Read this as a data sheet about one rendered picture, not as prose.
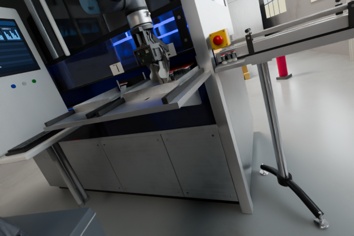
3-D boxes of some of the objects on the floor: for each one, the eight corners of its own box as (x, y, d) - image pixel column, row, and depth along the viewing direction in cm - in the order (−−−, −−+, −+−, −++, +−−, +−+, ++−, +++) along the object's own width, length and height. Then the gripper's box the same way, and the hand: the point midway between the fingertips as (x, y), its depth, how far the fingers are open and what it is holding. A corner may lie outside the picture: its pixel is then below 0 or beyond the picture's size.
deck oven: (275, 49, 620) (264, -17, 566) (236, 60, 654) (222, -1, 600) (263, 47, 768) (253, -6, 714) (232, 56, 801) (220, 7, 747)
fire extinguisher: (274, 78, 330) (268, 46, 315) (289, 74, 323) (284, 41, 308) (278, 81, 308) (272, 47, 292) (295, 77, 301) (289, 42, 285)
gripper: (123, 32, 59) (146, 94, 65) (145, 22, 55) (168, 89, 60) (137, 31, 66) (157, 86, 72) (158, 22, 62) (178, 81, 68)
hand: (165, 82), depth 68 cm, fingers closed
